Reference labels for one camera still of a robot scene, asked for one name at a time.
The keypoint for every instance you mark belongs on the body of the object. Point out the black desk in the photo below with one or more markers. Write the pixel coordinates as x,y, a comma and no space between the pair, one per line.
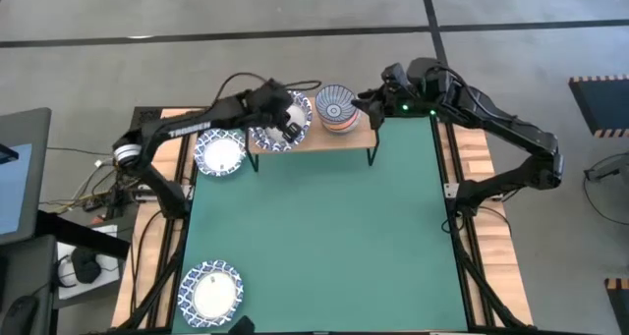
74,232

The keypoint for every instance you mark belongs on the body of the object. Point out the small black table camera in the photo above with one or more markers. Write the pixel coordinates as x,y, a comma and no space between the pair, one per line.
242,326

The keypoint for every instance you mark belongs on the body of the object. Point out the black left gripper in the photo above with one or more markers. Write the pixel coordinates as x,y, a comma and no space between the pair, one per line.
270,101

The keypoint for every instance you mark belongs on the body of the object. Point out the large dark blue striped-edge panel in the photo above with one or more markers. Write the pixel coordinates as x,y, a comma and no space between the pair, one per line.
602,104

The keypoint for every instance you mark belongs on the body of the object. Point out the small dark blue striped-edge panel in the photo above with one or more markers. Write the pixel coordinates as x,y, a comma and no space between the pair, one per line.
620,300

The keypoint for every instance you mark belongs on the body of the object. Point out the black computer mouse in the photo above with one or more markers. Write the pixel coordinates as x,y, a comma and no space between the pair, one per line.
19,315

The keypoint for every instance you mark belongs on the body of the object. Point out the green table mat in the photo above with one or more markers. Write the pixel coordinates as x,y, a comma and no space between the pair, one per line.
319,227

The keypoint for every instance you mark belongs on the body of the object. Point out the wooden shelf with black legs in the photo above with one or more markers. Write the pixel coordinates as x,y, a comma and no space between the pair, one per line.
339,139

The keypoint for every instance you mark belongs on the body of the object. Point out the white paper sheet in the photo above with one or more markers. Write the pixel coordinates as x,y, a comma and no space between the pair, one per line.
110,266

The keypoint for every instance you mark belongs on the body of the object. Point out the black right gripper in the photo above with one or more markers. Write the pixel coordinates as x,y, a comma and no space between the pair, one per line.
403,101

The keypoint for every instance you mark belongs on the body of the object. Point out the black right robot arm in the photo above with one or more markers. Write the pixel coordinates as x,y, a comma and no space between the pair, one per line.
511,128

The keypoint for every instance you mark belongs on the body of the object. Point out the grey laptop with blue screen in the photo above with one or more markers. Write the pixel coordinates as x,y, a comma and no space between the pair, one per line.
17,178

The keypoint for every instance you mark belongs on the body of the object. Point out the blue white patterned paper plate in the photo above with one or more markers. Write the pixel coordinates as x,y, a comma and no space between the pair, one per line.
300,110
219,152
210,294

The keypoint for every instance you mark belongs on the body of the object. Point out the small grey patterned bowl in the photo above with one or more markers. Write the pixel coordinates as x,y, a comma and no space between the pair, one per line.
335,104

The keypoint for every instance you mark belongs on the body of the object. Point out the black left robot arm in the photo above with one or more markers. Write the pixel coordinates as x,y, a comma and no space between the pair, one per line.
172,128

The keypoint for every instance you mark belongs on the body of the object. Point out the orange patterned ceramic bowl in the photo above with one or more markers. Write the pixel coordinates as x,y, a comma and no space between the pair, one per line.
341,127

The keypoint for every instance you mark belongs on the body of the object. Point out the black aluminium table frame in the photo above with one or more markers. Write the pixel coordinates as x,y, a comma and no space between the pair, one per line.
454,256

